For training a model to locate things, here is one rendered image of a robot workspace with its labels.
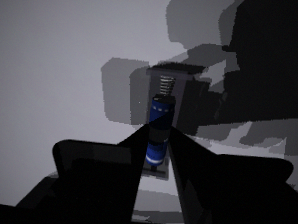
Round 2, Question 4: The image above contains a blue cylindrical battery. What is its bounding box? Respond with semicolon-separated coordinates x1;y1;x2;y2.
146;97;176;166

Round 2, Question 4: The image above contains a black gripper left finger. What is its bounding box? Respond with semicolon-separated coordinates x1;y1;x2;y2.
52;124;150;222

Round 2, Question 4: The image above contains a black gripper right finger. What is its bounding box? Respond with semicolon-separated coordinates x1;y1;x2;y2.
168;126;294;224

